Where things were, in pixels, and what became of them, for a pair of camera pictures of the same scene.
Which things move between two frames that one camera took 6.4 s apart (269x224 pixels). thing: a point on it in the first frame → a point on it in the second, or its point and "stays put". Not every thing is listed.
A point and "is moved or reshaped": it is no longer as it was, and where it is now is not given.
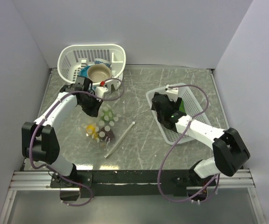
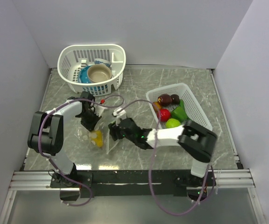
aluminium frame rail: x=40 y=181 stays put
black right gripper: x=175 y=106 → x=113 y=128
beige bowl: x=99 y=73 stays put
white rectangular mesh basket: x=189 y=105 stays put
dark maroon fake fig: x=106 y=134 is moved or reshaped
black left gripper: x=93 y=112 → x=90 y=126
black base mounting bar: x=130 y=183 stays put
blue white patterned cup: x=101 y=61 stays put
